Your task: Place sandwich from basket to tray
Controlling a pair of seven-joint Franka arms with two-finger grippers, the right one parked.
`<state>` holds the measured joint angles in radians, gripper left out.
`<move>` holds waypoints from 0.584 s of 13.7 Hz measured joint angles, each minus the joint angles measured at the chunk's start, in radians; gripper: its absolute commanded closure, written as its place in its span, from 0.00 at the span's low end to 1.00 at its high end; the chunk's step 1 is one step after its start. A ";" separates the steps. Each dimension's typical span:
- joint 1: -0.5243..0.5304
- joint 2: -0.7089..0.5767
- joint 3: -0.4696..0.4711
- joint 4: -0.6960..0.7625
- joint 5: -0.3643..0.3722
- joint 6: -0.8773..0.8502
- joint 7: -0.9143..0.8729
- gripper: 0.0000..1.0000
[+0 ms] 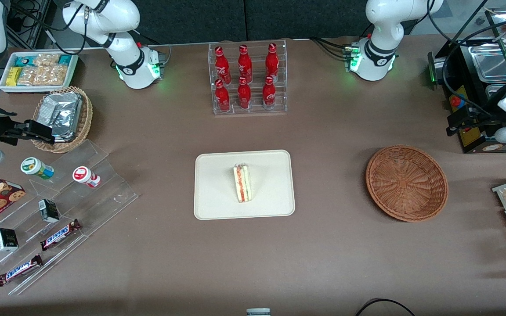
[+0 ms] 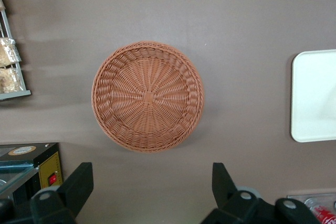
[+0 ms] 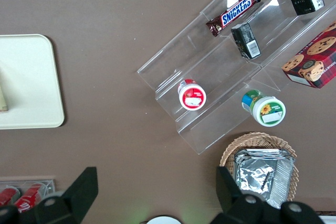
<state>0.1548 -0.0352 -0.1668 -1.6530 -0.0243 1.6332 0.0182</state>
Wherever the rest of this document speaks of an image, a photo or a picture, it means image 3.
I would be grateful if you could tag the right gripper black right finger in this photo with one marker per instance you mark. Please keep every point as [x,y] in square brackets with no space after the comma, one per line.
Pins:
[244,208]

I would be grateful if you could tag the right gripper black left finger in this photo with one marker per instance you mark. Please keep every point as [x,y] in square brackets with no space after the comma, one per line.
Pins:
[76,197]

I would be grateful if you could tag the light wicker basket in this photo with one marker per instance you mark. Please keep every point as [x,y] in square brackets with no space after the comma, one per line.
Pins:
[262,140]

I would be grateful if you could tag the cream plastic tray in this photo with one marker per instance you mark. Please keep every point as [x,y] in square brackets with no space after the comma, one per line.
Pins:
[29,82]

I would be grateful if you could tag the clear acrylic bottle rack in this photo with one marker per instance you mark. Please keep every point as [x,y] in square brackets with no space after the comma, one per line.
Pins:
[50,186]

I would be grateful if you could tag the stack of foil containers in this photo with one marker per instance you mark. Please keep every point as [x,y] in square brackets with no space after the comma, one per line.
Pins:
[262,176]

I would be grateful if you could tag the red cola bottle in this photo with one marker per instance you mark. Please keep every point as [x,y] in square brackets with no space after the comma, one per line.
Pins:
[27,199]
[8,195]

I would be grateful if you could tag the white plastic snack bin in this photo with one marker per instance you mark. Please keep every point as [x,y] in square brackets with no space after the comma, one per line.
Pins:
[328,220]

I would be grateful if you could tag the green lid yogurt cup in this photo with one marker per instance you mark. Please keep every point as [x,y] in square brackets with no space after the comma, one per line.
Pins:
[267,110]

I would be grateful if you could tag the red lid yogurt cup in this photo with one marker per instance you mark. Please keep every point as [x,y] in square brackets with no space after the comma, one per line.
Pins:
[192,98]

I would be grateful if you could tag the clear acrylic stepped stand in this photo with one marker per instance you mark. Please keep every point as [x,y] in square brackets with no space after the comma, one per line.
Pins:
[210,58]

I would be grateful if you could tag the red plaid cookie box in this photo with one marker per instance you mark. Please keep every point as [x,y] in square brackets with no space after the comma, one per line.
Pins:
[315,61]

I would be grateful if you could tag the Snickers chocolate bar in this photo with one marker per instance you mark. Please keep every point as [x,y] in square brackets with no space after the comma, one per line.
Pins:
[236,11]

